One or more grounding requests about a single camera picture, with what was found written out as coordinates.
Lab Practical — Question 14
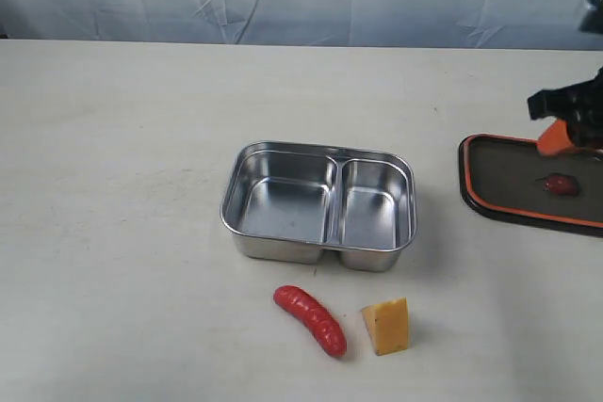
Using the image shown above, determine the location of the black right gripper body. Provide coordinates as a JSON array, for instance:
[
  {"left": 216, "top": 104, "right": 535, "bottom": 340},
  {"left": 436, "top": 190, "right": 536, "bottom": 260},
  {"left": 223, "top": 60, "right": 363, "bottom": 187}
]
[{"left": 527, "top": 69, "right": 602, "bottom": 151}]

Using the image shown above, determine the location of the dark transparent box lid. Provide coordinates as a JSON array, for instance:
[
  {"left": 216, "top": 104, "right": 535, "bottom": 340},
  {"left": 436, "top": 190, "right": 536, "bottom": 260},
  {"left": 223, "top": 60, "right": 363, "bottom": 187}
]
[{"left": 458, "top": 134, "right": 602, "bottom": 237}]

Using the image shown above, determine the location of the yellow toy cheese wedge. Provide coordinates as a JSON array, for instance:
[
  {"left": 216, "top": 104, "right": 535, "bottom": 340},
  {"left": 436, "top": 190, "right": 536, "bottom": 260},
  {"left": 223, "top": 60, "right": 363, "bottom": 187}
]
[{"left": 361, "top": 297, "right": 410, "bottom": 356}]

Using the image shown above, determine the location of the stainless steel lunch box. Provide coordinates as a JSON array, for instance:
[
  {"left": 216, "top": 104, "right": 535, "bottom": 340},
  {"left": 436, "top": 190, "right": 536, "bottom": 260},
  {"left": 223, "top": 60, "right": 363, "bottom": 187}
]
[{"left": 220, "top": 141, "right": 417, "bottom": 272}]

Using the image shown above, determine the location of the red toy sausage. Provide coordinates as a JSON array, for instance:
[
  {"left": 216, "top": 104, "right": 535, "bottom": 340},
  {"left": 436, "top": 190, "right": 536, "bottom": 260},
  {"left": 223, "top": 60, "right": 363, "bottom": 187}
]
[{"left": 272, "top": 285, "right": 348, "bottom": 358}]

